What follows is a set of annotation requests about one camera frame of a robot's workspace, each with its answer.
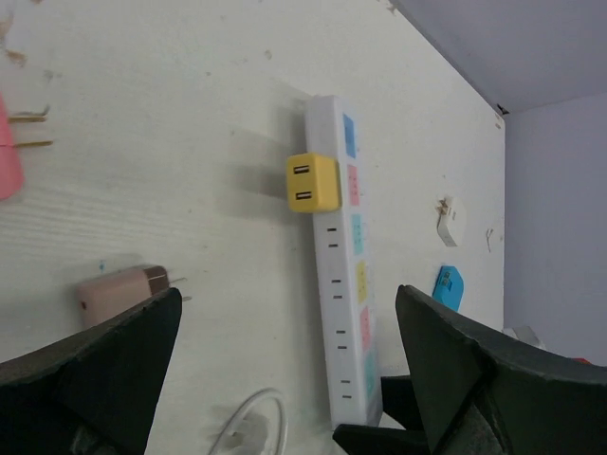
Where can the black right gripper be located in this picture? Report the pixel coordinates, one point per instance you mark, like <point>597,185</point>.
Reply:
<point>399,403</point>

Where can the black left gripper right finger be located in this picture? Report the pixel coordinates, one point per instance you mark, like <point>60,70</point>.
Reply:
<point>480,391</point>

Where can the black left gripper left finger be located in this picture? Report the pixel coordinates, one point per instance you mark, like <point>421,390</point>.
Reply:
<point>95,392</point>

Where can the white power strip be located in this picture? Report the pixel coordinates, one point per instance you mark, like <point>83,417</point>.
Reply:
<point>345,269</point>

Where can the brown plug block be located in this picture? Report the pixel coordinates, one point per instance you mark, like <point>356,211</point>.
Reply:
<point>109,295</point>

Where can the blue plug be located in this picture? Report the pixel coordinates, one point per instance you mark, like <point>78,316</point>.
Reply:
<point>449,287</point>

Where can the white plug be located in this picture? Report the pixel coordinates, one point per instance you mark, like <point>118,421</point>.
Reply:
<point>452,222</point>

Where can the pink plug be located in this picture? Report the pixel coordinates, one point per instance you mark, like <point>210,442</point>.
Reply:
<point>12,174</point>

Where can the yellow plug block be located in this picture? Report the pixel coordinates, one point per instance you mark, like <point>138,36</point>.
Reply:
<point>312,183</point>

